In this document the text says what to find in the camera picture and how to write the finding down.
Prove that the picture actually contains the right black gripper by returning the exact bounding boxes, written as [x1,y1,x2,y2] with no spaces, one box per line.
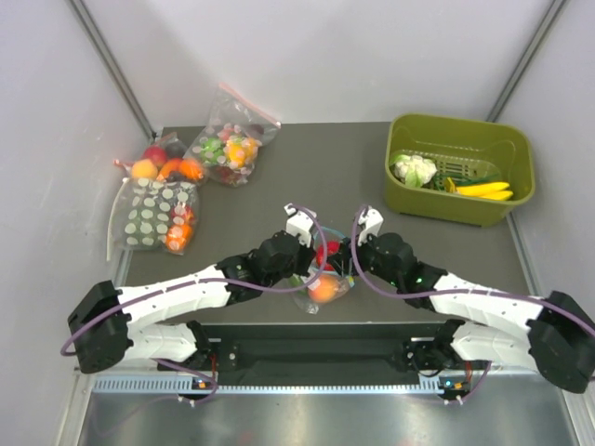
[327,226,403,287]

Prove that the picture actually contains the blue zip clear bag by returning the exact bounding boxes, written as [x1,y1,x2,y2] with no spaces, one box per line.
[287,227,355,314]

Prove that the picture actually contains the orange fake peach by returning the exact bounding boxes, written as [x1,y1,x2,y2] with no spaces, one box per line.
[308,275,339,304]

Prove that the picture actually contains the red fake apple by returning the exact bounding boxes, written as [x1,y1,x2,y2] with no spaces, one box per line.
[315,240,340,272]

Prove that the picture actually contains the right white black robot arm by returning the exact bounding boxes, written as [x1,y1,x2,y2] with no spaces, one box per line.
[328,233,594,394]

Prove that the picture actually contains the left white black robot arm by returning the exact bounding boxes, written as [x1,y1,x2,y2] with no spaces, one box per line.
[68,230,315,374]

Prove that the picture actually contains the white fake cauliflower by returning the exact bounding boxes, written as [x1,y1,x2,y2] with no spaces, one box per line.
[390,154,438,188]

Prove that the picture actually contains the green fake beans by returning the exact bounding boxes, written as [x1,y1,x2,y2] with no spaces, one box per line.
[430,172,499,191]

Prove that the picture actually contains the pink zip dotted bag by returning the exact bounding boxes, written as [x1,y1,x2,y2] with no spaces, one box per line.
[185,84,282,187]

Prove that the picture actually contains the yellow fake banana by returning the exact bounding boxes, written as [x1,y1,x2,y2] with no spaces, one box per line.
[455,181,513,201]

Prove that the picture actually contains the white dotted zip bag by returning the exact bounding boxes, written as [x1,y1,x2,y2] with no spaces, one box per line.
[106,178,199,260]

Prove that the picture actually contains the red zip fruit bag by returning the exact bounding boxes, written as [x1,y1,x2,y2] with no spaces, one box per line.
[113,132,206,184]

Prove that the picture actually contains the dark grey table mat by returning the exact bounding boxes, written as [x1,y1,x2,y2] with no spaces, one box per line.
[125,123,529,294]

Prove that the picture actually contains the olive green plastic bin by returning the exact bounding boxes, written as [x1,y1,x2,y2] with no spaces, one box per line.
[384,113,536,227]

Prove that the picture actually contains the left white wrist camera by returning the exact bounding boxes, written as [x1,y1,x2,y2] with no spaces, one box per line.
[284,203,317,247]

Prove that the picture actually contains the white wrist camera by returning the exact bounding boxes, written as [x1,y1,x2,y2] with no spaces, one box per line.
[284,203,317,247]
[355,205,384,246]

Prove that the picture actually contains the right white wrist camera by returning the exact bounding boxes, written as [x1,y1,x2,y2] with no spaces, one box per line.
[355,205,384,246]

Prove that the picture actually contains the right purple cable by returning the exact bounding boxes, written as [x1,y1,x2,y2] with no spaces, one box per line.
[350,206,595,403]

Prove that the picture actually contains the purple cable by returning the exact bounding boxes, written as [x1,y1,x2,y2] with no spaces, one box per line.
[350,206,595,403]
[59,202,329,405]

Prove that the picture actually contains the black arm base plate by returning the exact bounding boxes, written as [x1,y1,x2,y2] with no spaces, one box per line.
[156,322,466,373]

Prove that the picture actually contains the grey slotted cable duct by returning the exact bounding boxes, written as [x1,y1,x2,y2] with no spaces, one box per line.
[92,374,463,395]

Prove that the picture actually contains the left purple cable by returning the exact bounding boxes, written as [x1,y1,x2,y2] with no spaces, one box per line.
[59,202,329,405]

